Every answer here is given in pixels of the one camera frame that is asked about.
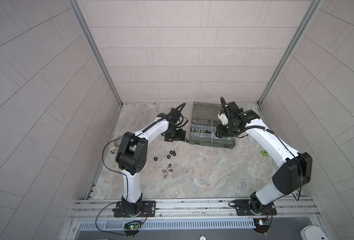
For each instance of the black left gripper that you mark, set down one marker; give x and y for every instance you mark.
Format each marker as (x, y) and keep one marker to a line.
(178, 137)

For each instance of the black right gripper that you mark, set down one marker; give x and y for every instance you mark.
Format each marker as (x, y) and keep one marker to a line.
(219, 131)

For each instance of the green plastic organizer box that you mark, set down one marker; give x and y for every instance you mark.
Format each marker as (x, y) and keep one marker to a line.
(204, 127)

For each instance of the silver wing nut pair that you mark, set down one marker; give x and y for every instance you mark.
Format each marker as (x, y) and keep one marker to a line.
(167, 171)

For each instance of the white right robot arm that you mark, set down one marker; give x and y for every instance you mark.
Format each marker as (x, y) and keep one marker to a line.
(295, 168)

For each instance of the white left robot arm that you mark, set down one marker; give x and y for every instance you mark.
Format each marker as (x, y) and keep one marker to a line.
(132, 154)

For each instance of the right circuit board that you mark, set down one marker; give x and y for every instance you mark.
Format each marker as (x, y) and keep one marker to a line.
(262, 226)

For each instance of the circuit board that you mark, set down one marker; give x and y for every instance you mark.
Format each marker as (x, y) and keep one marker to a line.
(132, 226)
(262, 226)

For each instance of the left circuit board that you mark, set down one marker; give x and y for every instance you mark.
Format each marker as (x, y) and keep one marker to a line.
(132, 226)

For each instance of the white round device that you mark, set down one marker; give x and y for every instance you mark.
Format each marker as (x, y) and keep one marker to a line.
(313, 232)

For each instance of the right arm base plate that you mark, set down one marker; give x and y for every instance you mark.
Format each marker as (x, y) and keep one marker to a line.
(246, 208)

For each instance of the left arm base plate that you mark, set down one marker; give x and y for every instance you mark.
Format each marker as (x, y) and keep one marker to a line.
(147, 208)

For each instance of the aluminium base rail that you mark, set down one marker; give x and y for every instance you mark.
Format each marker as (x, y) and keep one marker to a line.
(212, 208)

